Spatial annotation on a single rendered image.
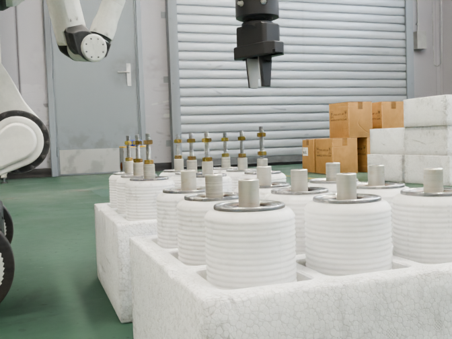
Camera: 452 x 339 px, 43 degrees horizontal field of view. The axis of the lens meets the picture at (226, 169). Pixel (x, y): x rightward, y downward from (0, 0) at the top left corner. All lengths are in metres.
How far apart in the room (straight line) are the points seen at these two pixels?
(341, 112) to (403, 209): 4.34
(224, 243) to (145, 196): 0.52
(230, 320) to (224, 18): 6.24
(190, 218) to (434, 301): 0.28
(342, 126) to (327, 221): 4.40
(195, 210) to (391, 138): 3.45
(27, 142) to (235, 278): 0.85
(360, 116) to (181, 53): 2.35
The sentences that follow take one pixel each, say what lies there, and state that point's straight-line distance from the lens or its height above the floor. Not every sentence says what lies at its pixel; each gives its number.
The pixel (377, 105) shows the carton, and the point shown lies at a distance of 5.22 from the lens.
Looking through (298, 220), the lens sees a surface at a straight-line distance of 0.72.
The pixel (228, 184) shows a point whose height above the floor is 0.24.
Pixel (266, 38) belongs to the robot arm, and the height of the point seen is 0.52.
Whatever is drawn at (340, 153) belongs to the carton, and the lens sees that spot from 4.89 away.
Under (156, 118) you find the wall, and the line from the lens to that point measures 6.40.
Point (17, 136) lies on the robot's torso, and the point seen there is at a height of 0.35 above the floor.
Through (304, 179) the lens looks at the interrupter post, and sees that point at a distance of 0.76.
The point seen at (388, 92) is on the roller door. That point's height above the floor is 0.84.
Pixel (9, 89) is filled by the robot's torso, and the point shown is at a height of 0.45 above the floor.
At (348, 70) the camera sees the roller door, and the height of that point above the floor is 1.11.
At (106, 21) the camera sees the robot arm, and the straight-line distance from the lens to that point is 1.76.
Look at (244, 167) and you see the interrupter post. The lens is 1.29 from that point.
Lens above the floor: 0.32
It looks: 3 degrees down
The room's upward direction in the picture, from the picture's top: 2 degrees counter-clockwise
